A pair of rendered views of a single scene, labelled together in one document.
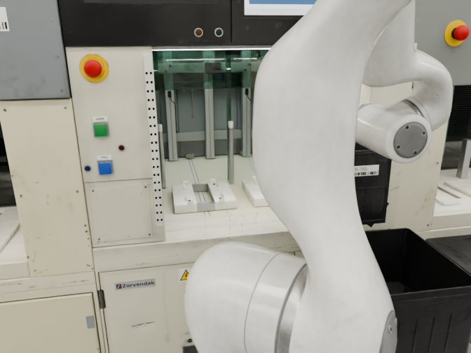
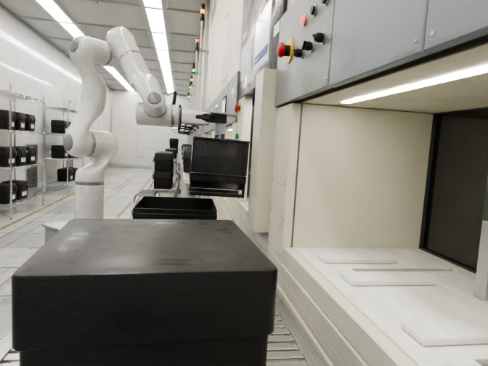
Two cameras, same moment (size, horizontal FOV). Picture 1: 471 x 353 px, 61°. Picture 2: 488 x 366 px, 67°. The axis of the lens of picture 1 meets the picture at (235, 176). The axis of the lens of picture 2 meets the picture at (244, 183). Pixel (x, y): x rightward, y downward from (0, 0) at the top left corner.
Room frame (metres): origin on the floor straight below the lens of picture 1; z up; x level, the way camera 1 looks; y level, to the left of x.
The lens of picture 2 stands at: (1.08, -1.68, 1.15)
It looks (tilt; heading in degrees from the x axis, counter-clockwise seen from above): 6 degrees down; 91
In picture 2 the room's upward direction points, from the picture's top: 3 degrees clockwise
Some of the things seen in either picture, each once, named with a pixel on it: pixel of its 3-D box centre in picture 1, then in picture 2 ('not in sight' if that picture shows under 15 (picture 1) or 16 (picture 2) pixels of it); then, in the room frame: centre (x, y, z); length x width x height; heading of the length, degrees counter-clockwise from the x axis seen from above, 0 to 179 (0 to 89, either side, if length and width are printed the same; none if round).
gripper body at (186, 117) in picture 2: not in sight; (192, 117); (0.85, -0.25, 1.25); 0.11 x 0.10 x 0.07; 11
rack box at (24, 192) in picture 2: not in sight; (15, 189); (-2.36, 3.69, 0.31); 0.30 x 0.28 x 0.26; 99
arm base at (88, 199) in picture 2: not in sight; (89, 204); (0.37, -0.06, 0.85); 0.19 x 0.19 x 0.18
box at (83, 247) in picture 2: not in sight; (152, 321); (0.95, -1.15, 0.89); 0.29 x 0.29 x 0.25; 14
